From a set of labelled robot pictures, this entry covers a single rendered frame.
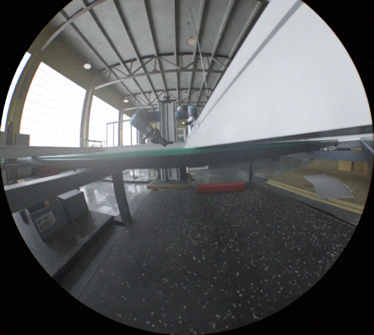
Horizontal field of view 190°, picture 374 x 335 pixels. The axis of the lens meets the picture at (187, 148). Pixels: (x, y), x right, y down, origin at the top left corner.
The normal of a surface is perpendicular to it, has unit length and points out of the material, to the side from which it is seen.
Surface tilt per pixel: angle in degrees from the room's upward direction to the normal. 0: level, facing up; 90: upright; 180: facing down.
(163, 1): 180
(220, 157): 90
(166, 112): 90
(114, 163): 90
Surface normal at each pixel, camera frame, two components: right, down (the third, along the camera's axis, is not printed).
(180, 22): 0.06, 1.00
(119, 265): -0.06, -1.00
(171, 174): 0.00, 0.00
